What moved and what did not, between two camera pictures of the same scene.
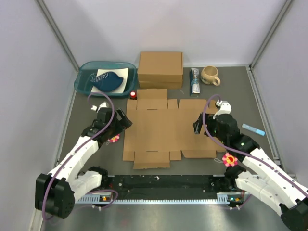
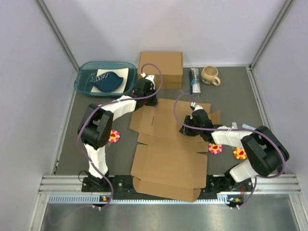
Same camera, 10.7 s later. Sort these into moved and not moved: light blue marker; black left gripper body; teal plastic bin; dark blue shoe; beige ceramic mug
Moved: black left gripper body
Not moved: beige ceramic mug; light blue marker; dark blue shoe; teal plastic bin
